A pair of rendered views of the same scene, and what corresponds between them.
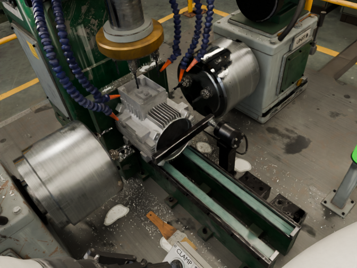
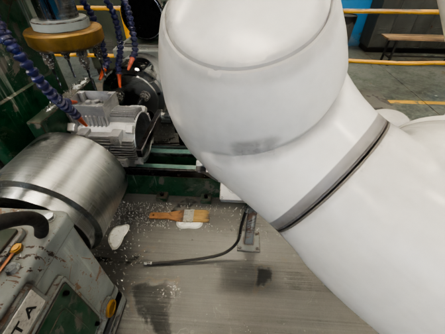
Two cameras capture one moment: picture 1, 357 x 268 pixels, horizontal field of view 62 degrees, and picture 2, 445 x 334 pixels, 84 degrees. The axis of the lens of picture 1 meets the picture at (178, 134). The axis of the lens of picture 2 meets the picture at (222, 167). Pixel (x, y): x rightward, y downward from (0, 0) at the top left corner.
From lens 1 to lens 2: 42 cm
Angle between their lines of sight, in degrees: 35
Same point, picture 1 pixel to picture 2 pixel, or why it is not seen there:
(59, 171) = (65, 175)
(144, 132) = (118, 132)
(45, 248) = (91, 268)
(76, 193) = (96, 193)
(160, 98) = (114, 101)
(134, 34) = (79, 21)
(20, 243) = (67, 264)
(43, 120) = not seen: outside the picture
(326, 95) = not seen: hidden behind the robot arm
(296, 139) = not seen: hidden behind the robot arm
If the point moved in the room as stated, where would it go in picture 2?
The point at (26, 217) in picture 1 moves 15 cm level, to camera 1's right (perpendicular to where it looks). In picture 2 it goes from (67, 219) to (144, 172)
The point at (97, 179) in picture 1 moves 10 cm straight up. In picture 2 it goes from (108, 173) to (93, 138)
